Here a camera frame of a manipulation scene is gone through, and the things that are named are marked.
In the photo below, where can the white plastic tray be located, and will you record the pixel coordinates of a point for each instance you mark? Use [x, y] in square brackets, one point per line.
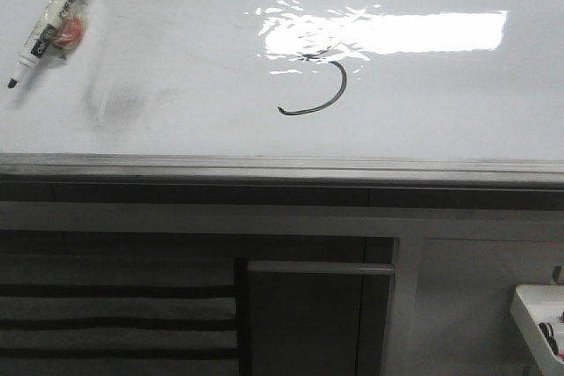
[531, 305]

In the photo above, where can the grey table frame rail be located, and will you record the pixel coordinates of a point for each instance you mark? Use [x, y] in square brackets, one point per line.
[415, 213]

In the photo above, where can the dark grey cabinet box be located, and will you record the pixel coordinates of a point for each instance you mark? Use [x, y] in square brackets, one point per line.
[317, 324]

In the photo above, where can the white whiteboard with metal frame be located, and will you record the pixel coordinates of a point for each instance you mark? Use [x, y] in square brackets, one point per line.
[344, 91]

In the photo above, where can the white whiteboard marker pen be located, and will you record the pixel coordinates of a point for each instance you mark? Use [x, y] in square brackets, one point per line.
[40, 39]

